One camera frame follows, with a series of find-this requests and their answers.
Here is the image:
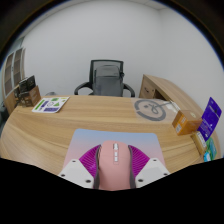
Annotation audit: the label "pink computer mouse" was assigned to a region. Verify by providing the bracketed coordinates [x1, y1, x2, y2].
[97, 140, 132, 192]

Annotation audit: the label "brown wooden box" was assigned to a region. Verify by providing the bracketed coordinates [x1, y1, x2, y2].
[171, 109, 204, 136]

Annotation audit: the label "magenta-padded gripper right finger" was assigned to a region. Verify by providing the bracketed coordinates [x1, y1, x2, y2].
[127, 144, 171, 189]

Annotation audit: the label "black devices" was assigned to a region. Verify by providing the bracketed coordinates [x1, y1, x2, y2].
[13, 75, 37, 98]

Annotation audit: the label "white green sticker sheet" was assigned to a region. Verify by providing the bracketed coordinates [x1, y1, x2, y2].
[31, 96, 70, 114]

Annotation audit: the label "black mesh office chair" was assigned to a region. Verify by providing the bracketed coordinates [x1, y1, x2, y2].
[73, 59, 136, 98]

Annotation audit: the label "purple stand-up pouch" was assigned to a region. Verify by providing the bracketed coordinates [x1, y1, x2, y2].
[197, 96, 223, 142]

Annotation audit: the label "low wooden side cabinet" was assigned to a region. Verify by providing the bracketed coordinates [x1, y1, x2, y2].
[13, 84, 42, 108]

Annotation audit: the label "teal packet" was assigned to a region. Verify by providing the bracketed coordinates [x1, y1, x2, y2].
[206, 138, 216, 158]

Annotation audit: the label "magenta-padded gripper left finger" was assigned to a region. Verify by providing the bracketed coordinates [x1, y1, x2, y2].
[57, 144, 102, 190]

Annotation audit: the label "wooden side desk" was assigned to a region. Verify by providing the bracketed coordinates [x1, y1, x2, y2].
[138, 73, 188, 104]

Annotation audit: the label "pink-blue gradient mouse pad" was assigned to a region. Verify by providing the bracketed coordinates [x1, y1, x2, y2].
[64, 128, 164, 174]

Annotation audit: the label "wooden shelf unit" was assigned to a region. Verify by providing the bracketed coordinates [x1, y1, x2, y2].
[1, 47, 28, 98]

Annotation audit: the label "clear sheet with grey ring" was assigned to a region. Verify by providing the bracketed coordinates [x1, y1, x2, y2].
[130, 97, 181, 123]

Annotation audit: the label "grey backpack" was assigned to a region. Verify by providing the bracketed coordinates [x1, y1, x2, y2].
[92, 64, 125, 98]

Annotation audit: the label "small light blue packet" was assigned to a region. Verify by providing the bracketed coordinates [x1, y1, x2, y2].
[202, 151, 212, 163]

